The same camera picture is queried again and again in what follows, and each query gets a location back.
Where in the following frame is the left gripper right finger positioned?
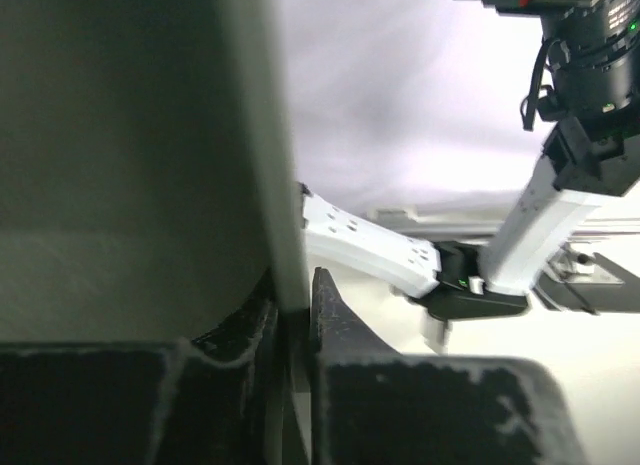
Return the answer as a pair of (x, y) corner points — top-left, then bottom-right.
(310, 268), (587, 465)

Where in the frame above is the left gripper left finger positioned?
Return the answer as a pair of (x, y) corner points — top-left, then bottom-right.
(1, 279), (278, 464)

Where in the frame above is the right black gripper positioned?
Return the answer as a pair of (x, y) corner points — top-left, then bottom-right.
(479, 0), (639, 130)

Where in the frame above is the large metal tray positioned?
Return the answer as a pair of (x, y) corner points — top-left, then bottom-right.
(1, 0), (309, 464)

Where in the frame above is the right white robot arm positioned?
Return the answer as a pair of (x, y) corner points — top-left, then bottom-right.
(301, 0), (639, 351)

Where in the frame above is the aluminium rail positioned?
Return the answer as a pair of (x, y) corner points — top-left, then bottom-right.
(365, 207), (639, 241)

